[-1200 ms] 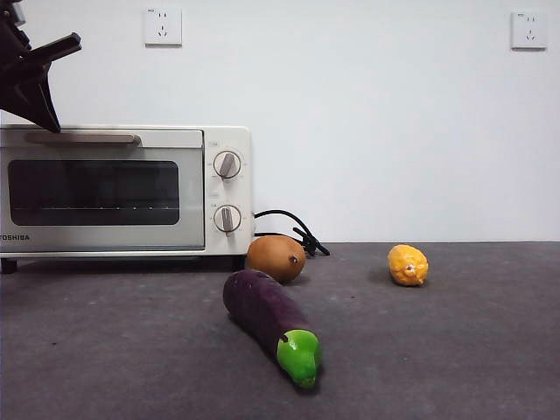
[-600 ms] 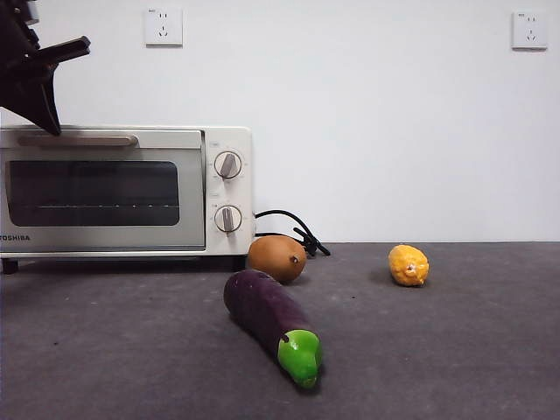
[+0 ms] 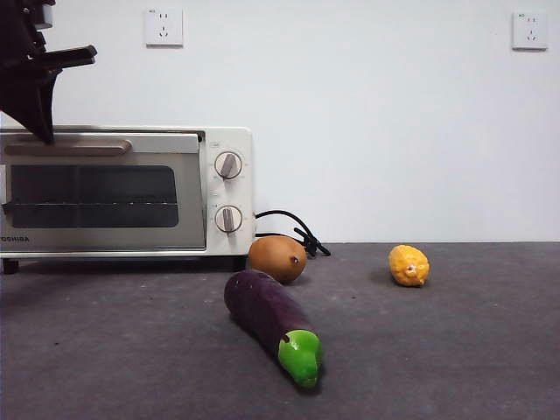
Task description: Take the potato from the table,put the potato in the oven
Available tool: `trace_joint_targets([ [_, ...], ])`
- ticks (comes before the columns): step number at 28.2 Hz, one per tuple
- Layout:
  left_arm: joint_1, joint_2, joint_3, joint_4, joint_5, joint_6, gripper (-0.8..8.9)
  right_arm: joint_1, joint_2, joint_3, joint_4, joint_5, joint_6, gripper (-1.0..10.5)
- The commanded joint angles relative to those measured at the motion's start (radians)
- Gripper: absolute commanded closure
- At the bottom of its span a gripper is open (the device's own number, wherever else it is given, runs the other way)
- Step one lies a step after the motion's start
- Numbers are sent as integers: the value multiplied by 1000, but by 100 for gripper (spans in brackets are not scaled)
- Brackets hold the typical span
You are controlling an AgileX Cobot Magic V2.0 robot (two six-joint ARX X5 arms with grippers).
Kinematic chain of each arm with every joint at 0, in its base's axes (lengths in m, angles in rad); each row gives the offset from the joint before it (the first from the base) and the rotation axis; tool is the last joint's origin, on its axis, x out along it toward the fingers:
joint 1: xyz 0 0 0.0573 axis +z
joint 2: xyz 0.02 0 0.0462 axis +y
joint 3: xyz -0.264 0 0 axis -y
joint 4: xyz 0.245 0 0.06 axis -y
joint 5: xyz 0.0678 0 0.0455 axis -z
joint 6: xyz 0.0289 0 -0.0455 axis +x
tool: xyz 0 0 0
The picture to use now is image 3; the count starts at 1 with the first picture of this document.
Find oven door with beige handle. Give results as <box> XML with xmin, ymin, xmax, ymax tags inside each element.
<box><xmin>0</xmin><ymin>132</ymin><xmax>207</xmax><ymax>256</ymax></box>

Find brown potato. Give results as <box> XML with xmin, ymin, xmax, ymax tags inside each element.
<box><xmin>248</xmin><ymin>234</ymin><xmax>308</xmax><ymax>284</ymax></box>

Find round beige oven knob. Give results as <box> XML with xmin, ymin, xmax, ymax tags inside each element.
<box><xmin>213</xmin><ymin>150</ymin><xmax>245</xmax><ymax>181</ymax></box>
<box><xmin>213</xmin><ymin>204</ymin><xmax>244</xmax><ymax>238</ymax></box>

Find white toaster oven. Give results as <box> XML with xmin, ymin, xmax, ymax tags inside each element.
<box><xmin>0</xmin><ymin>125</ymin><xmax>255</xmax><ymax>275</ymax></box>

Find purple eggplant with green stem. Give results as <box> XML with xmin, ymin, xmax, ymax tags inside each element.
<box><xmin>223</xmin><ymin>269</ymin><xmax>324</xmax><ymax>390</ymax></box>

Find yellow lemon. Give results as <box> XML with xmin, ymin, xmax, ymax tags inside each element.
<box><xmin>388</xmin><ymin>244</ymin><xmax>431</xmax><ymax>288</ymax></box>

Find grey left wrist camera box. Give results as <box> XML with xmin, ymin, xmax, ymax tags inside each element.
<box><xmin>34</xmin><ymin>0</ymin><xmax>56</xmax><ymax>30</ymax></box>

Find metal wire oven rack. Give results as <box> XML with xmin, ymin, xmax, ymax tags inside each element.
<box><xmin>3</xmin><ymin>199</ymin><xmax>179</xmax><ymax>208</ymax></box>

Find white wall socket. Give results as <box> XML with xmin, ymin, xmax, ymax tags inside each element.
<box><xmin>144</xmin><ymin>6</ymin><xmax>185</xmax><ymax>48</ymax></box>
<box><xmin>511</xmin><ymin>10</ymin><xmax>549</xmax><ymax>52</ymax></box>

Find black oven power cable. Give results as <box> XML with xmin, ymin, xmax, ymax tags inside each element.
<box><xmin>254</xmin><ymin>209</ymin><xmax>333</xmax><ymax>257</ymax></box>

